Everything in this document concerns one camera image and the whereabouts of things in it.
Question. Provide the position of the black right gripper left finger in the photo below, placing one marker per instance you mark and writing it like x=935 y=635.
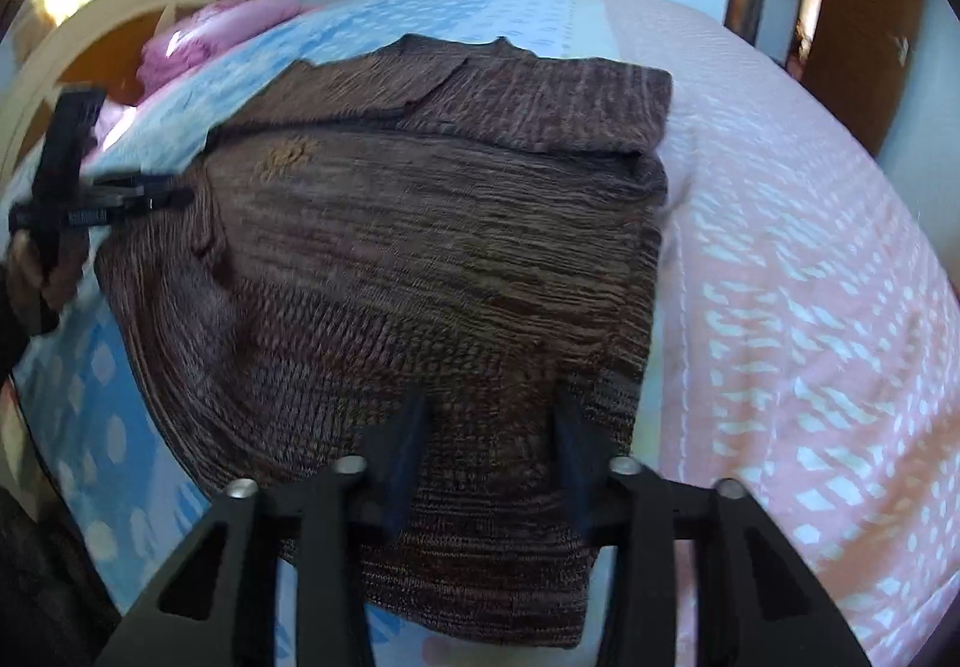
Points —
x=214 y=600

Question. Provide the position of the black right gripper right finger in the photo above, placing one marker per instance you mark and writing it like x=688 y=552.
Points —
x=758 y=603

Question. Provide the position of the brown knitted sun-pattern sweater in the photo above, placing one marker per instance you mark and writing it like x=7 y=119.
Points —
x=470 y=219

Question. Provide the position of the person's left hand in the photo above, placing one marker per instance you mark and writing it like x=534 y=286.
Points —
x=30 y=290

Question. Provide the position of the cream wooden headboard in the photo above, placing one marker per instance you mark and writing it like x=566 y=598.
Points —
x=100 y=45

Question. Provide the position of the folded pink blanket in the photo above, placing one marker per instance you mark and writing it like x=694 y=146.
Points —
x=207 y=34

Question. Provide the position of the blue pink patterned bed sheet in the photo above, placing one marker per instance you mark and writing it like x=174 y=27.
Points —
x=806 y=336

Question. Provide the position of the brown wooden door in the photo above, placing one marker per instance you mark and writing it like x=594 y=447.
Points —
x=859 y=63

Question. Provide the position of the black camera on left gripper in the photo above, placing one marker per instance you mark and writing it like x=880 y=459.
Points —
x=68 y=138

